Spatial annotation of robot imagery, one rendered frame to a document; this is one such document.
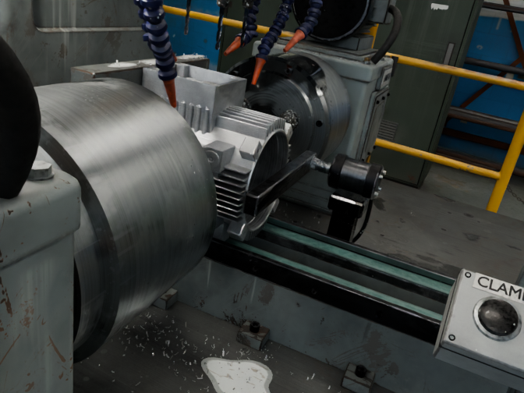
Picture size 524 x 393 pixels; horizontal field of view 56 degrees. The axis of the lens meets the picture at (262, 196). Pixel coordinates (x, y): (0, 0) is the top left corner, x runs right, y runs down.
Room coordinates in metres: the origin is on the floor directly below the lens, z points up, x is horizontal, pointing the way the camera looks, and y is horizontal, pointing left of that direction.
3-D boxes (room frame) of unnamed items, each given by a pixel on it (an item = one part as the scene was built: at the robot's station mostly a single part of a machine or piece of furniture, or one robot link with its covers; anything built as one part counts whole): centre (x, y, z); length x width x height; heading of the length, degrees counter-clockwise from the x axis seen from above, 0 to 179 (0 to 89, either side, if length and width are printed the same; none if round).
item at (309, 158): (0.71, -0.03, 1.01); 0.26 x 0.04 x 0.03; 161
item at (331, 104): (1.03, -0.02, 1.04); 0.41 x 0.25 x 0.25; 160
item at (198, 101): (0.73, 0.13, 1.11); 0.12 x 0.11 x 0.07; 70
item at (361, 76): (1.28, -0.11, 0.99); 0.35 x 0.31 x 0.37; 160
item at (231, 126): (0.72, 0.09, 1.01); 0.20 x 0.19 x 0.19; 70
